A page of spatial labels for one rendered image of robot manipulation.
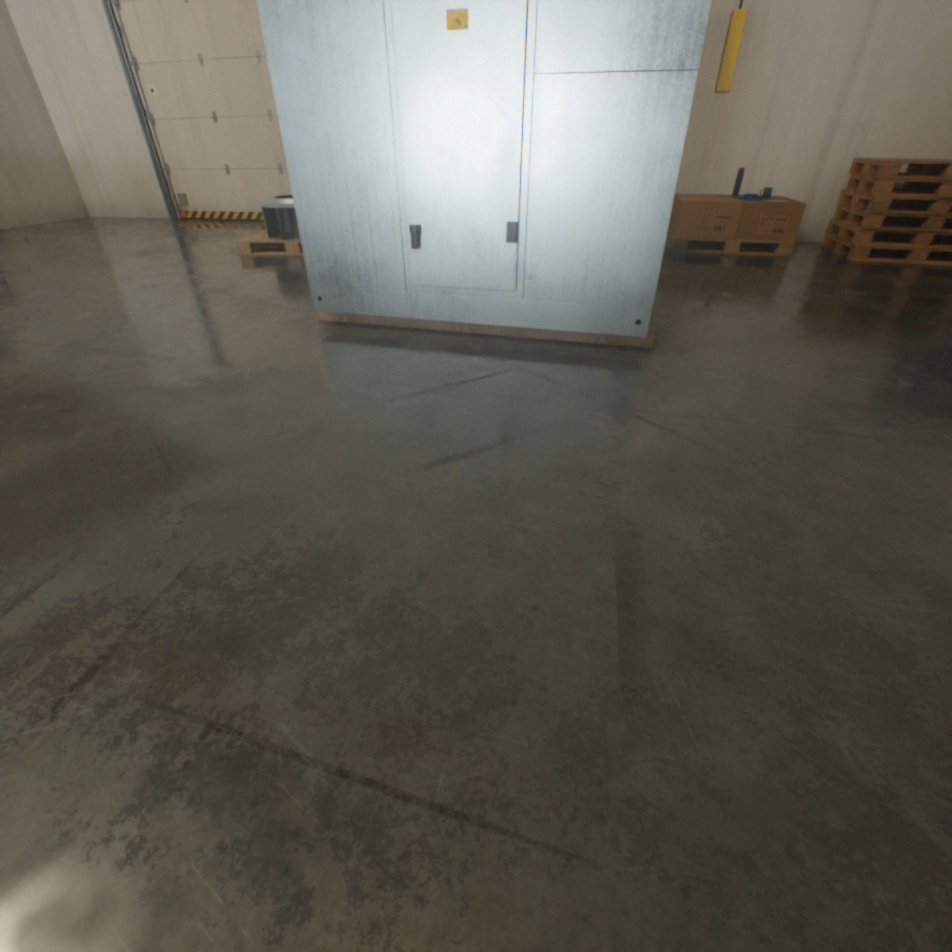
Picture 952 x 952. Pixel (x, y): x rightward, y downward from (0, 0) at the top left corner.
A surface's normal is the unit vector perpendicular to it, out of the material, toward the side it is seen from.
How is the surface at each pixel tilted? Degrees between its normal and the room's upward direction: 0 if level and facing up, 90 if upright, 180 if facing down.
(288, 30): 90
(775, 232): 90
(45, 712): 0
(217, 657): 0
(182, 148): 90
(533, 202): 90
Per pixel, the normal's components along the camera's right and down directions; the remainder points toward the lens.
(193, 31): -0.26, 0.56
